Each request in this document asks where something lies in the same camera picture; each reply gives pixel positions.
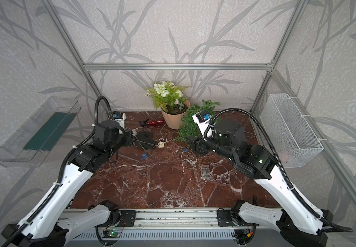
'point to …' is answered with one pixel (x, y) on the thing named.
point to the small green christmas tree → (188, 127)
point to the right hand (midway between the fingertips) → (192, 132)
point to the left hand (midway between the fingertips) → (130, 130)
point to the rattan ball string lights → (160, 144)
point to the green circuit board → (112, 234)
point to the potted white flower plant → (172, 102)
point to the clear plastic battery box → (206, 173)
